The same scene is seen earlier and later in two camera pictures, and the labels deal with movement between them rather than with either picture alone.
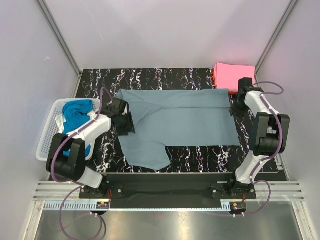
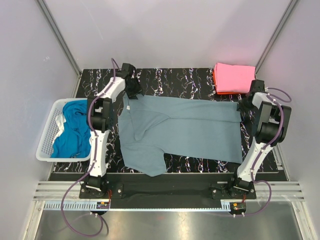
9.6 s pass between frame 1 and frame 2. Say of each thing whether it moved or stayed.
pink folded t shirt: stayed
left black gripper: moved
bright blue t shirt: stayed
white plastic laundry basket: stayed
